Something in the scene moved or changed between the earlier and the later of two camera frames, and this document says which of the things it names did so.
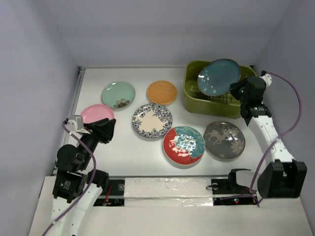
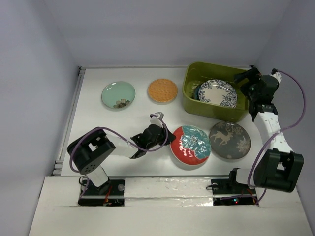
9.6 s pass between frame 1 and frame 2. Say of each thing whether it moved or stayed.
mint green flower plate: stayed
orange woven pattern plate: stayed
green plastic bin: stayed
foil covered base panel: stayed
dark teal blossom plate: moved
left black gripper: moved
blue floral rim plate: moved
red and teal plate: moved
